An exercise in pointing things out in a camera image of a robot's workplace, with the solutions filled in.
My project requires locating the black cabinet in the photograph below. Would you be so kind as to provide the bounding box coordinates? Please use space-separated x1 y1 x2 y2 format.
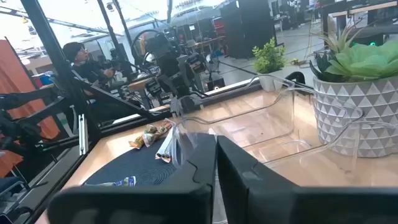
220 0 277 60

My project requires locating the light blue granola bar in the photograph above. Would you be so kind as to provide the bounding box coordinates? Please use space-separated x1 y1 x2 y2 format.
83 175 137 187

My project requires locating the round dark mat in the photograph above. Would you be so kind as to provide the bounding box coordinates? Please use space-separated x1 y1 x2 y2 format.
83 136 200 187

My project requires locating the white green granola bar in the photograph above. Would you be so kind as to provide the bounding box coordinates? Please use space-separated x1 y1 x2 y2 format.
154 126 175 164

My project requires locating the small green plant white pot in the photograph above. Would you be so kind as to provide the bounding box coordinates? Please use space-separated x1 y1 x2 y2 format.
251 36 287 93

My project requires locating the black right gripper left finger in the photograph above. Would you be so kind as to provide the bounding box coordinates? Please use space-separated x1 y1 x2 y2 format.
46 133 218 224

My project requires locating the person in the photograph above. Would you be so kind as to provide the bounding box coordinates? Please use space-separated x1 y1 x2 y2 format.
62 41 118 90

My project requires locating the silver bracket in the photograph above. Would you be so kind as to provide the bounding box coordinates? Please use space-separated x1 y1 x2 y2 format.
78 113 89 157

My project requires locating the round wooden stool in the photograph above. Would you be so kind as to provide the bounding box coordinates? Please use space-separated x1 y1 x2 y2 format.
127 77 154 110

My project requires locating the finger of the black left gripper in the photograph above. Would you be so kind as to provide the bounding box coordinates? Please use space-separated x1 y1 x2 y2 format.
186 93 206 114
170 95 189 118

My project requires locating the orange partition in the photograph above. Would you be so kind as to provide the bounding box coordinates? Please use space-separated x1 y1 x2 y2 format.
0 39 62 179

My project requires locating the black clamp knob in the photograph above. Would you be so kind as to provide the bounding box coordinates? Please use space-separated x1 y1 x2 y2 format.
284 71 307 86

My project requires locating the black device green light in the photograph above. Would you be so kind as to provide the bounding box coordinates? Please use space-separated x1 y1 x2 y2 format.
348 26 385 47

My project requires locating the blue orange granola bar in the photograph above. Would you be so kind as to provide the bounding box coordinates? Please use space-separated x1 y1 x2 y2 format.
128 120 173 151

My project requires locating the succulent in patterned pot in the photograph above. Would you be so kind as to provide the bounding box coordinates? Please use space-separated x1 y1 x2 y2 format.
308 21 398 158

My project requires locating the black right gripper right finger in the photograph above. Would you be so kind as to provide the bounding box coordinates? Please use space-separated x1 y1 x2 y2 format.
216 135 398 224

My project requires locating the wood top desk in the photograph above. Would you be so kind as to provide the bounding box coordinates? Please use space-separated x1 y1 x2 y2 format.
320 0 398 35

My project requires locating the black aluminium table frame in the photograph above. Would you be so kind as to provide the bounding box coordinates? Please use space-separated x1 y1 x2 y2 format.
0 0 313 224

